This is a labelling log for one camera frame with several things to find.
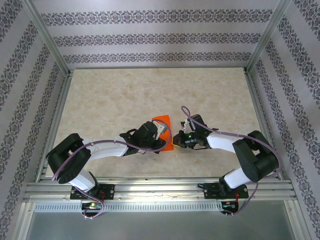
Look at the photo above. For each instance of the orange cloth piece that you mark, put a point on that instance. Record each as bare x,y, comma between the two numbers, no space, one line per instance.
166,118

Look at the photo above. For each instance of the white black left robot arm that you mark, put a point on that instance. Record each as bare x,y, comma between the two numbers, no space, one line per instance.
67,160

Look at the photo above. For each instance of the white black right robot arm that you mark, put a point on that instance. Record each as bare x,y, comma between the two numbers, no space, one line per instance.
252,160

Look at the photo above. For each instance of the small circuit board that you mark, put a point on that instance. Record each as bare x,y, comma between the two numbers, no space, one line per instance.
92,205
229,205

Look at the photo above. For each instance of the grey metal panel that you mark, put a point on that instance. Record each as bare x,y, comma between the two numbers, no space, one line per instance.
160,227

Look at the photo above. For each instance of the wide aluminium frame rail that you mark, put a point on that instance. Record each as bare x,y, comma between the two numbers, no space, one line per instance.
160,186

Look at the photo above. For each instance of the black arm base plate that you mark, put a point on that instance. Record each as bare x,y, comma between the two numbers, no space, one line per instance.
210,191
110,192

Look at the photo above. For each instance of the aluminium side rail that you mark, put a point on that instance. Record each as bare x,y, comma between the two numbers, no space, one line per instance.
59,112
259,105

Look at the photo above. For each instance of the aluminium frame bar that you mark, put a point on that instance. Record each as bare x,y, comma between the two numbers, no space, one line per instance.
22,220
296,220

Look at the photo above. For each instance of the aluminium corner post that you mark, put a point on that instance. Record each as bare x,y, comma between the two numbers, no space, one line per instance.
267,32
45,35

